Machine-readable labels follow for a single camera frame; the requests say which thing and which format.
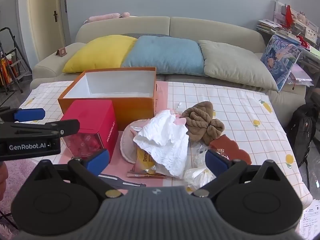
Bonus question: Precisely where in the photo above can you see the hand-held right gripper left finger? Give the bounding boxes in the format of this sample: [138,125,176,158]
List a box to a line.
[31,149,124,198]

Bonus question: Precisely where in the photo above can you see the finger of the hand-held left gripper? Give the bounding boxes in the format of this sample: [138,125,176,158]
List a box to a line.
[0,119,80,143]
[0,106,46,123]

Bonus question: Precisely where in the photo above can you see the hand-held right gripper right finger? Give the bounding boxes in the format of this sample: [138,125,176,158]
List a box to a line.
[191,149,282,198]

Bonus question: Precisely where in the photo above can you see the red-brown sponge block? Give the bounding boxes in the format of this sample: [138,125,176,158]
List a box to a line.
[209,134,252,166]

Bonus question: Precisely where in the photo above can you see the clear plastic bag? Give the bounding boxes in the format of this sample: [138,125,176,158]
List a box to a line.
[184,145,221,190]

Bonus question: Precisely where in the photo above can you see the brown knotted towel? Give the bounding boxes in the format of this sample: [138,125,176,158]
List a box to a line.
[181,101,225,145]

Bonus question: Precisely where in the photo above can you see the white cloth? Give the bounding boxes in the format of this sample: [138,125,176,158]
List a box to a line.
[133,109,190,180]

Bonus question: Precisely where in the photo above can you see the orange cardboard box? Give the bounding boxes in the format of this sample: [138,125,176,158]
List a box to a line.
[58,67,157,131]

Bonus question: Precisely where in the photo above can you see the pink fluffy rug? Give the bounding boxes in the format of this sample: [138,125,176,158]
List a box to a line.
[0,159,38,233]

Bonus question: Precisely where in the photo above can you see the red box with clear window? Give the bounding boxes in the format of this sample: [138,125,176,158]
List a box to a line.
[60,99,119,165]

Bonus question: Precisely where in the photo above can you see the yellow snack packet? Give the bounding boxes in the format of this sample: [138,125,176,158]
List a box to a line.
[127,147,167,178]

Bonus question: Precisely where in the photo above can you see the black step ladder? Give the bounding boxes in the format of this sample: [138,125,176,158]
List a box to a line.
[0,27,32,95]

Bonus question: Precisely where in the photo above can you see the checked lemon print tablecloth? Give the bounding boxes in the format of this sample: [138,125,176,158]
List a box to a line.
[20,80,314,210]

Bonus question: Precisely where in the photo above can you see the yellow pillow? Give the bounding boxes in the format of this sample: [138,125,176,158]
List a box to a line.
[62,35,138,74]

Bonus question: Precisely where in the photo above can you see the black backpack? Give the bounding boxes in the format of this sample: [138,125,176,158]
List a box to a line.
[286,102,319,168]

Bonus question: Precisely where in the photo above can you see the cream door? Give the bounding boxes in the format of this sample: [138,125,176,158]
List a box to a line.
[27,0,67,63]

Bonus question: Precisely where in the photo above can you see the beige pillow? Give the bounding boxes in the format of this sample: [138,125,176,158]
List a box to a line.
[199,40,279,92]

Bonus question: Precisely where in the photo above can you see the printed paper sheets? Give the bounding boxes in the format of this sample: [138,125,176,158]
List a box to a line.
[298,199,320,233]

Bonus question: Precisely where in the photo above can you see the blue pillow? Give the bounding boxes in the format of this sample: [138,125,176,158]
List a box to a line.
[122,35,208,77]

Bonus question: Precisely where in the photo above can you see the plastic sleeve with papers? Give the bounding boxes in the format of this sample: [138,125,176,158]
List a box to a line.
[287,64,314,86]

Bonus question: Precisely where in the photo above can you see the printed paper bag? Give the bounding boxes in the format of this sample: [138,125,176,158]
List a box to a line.
[260,34,303,91]

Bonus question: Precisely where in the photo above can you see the pink plush toy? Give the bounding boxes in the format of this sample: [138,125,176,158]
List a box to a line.
[88,12,131,22]

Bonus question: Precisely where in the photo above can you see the beige sofa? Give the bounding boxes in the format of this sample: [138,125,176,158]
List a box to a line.
[32,16,307,105]

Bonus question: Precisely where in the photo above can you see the striped cushion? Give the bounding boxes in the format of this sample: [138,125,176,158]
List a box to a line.
[122,33,170,39]

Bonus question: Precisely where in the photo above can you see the stack of books and papers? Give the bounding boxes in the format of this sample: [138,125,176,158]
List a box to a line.
[256,19,283,34]

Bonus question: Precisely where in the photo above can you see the desk calendar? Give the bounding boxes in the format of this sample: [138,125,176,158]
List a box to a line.
[303,27,320,46]

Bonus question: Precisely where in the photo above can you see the red gift bag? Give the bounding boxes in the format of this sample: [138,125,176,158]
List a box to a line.
[282,5,293,27]

